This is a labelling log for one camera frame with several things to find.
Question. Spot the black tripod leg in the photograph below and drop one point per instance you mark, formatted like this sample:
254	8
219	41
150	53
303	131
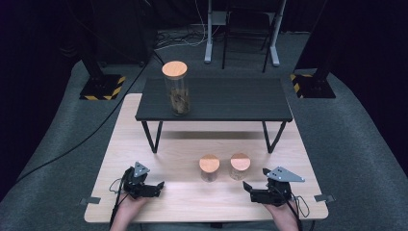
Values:
158	57

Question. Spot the black metal riser shelf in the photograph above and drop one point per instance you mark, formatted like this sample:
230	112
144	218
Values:
224	99

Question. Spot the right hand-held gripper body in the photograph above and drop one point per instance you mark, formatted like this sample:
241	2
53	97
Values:
272	195

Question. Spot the white desk leg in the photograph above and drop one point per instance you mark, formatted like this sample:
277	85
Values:
275	54
209	48

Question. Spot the black stand with striped base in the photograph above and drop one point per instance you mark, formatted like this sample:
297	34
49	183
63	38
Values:
312	86
102	86

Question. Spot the tall glass jar wooden lid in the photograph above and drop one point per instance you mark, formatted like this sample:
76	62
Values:
174	69

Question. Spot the person's left hand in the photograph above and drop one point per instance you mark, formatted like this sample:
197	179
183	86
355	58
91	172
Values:
130	208

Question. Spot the person's right hand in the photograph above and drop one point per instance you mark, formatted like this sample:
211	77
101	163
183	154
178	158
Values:
282	213

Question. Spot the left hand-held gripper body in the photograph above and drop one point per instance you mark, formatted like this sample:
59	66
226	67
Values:
139	189

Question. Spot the black chair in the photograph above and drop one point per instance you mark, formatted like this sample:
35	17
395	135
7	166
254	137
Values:
247	22

